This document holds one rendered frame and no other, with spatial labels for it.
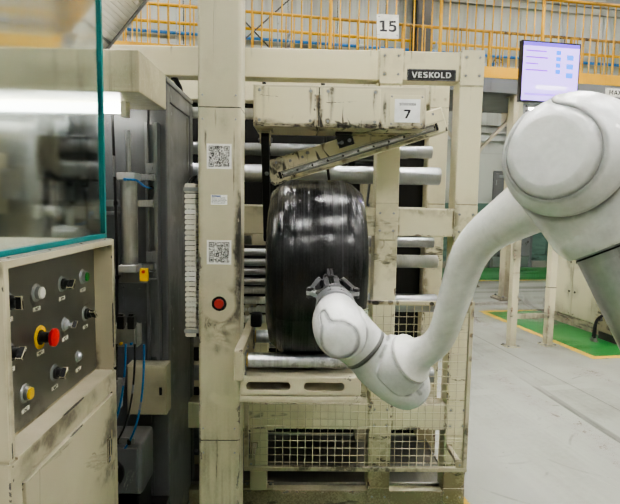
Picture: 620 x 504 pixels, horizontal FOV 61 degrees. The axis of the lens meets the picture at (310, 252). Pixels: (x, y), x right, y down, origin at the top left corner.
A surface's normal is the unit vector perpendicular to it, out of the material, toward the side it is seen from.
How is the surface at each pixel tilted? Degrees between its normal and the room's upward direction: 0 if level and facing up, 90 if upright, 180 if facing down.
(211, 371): 90
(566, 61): 90
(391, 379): 111
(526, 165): 85
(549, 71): 90
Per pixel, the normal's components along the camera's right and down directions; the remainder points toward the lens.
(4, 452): 0.02, 0.10
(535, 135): -0.66, 0.00
